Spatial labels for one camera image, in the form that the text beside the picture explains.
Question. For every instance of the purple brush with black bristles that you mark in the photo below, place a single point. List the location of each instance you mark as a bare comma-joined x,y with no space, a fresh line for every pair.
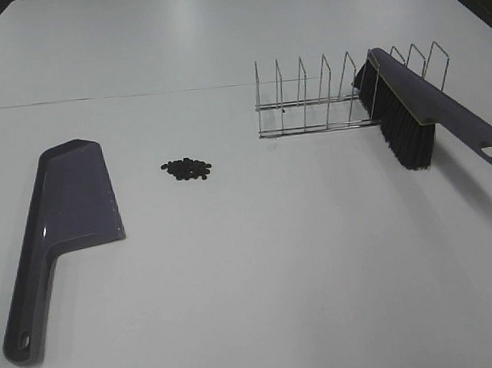
409,108

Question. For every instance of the purple plastic dustpan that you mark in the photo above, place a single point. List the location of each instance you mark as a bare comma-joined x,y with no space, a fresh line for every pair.
73,206

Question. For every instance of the pile of coffee beans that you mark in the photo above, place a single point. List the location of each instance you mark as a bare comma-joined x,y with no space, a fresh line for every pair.
187,169

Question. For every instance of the chrome wire dish rack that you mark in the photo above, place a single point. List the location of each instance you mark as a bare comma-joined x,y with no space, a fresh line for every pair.
322,100

